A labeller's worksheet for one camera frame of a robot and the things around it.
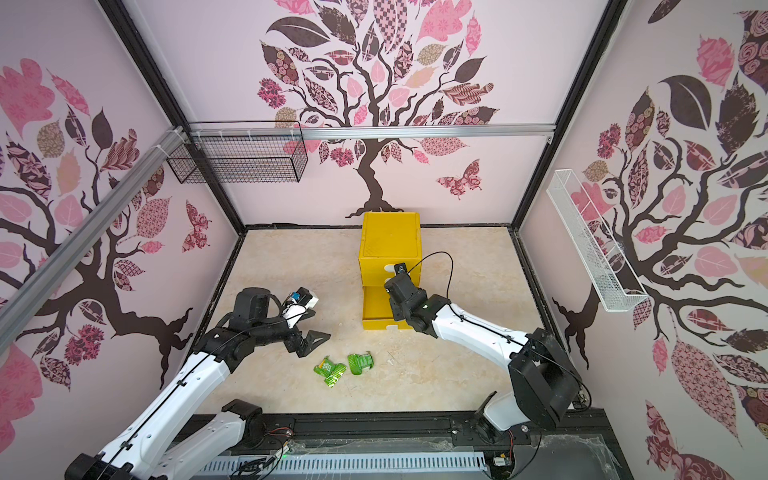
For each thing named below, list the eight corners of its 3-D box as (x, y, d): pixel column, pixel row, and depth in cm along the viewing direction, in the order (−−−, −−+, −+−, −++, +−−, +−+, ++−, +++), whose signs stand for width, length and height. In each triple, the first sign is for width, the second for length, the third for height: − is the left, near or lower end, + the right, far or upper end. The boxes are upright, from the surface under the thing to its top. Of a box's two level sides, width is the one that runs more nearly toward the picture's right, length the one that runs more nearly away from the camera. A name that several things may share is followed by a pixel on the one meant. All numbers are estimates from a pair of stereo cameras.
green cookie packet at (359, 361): (352, 376, 85) (351, 374, 83) (348, 357, 89) (347, 355, 87) (375, 369, 86) (375, 366, 85) (370, 351, 90) (370, 348, 88)
